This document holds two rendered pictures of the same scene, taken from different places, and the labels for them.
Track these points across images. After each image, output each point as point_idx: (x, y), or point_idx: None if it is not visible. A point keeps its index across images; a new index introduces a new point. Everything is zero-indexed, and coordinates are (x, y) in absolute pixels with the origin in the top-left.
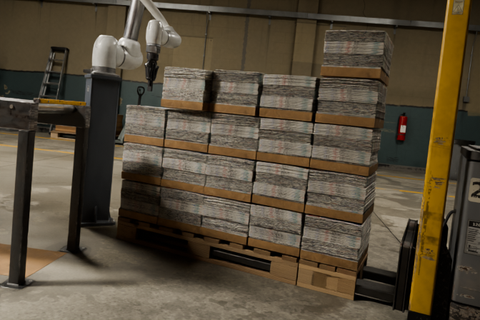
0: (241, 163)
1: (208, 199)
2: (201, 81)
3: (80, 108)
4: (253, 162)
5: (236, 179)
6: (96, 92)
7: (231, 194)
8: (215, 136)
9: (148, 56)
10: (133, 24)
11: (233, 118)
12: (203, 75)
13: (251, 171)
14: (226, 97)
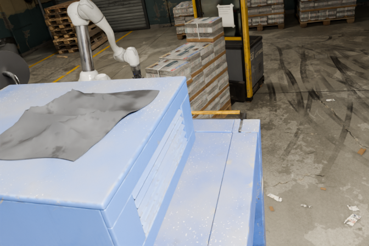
0: (203, 93)
1: (197, 117)
2: (188, 68)
3: None
4: (206, 89)
5: (203, 101)
6: None
7: (203, 108)
8: (193, 90)
9: (139, 72)
10: (92, 57)
11: (196, 77)
12: (189, 65)
13: (206, 93)
14: (192, 70)
